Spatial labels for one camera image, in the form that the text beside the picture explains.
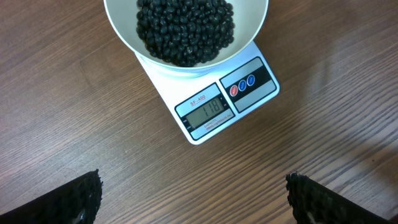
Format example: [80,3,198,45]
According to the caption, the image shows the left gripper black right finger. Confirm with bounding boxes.
[285,173,390,224]

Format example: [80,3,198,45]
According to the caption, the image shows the white round bowl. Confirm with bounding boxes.
[104,0,269,71]

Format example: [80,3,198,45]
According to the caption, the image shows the white digital kitchen scale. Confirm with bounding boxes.
[139,42,280,145]

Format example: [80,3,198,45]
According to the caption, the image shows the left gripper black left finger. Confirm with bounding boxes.
[1,169,103,223]

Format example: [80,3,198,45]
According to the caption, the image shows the black beans in bowl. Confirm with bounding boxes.
[136,0,235,67]

